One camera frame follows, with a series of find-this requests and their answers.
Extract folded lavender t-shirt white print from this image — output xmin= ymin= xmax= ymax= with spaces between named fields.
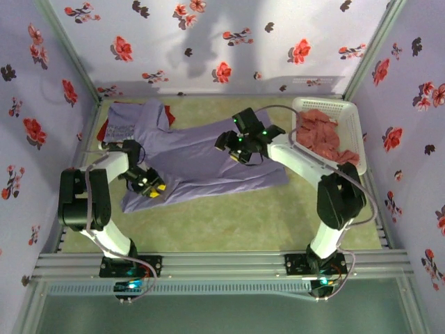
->
xmin=104 ymin=102 xmax=147 ymax=143

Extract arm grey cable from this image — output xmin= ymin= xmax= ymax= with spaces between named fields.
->
xmin=83 ymin=141 xmax=158 ymax=302
xmin=255 ymin=104 xmax=379 ymax=302

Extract plain lavender t-shirt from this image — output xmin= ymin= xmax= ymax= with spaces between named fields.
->
xmin=120 ymin=99 xmax=289 ymax=214

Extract aluminium mounting rail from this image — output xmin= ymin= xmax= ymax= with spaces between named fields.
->
xmin=36 ymin=249 xmax=414 ymax=280

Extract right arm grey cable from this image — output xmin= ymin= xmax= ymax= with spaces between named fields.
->
xmin=255 ymin=104 xmax=379 ymax=302

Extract grey slotted cable duct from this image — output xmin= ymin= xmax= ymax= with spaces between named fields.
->
xmin=47 ymin=281 xmax=312 ymax=296

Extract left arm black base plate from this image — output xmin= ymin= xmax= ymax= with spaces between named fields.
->
xmin=99 ymin=255 xmax=163 ymax=278

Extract white plastic perforated basket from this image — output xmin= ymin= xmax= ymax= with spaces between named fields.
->
xmin=291 ymin=96 xmax=368 ymax=177

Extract aluminium frame post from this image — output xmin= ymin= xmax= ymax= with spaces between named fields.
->
xmin=34 ymin=0 xmax=102 ymax=101
xmin=343 ymin=0 xmax=407 ymax=101

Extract left arm grey cable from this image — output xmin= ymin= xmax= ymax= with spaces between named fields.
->
xmin=83 ymin=141 xmax=158 ymax=302

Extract crumpled pink t-shirts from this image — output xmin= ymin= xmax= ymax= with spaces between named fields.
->
xmin=295 ymin=109 xmax=361 ymax=166

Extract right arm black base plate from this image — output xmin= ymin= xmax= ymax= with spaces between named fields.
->
xmin=284 ymin=253 xmax=348 ymax=276

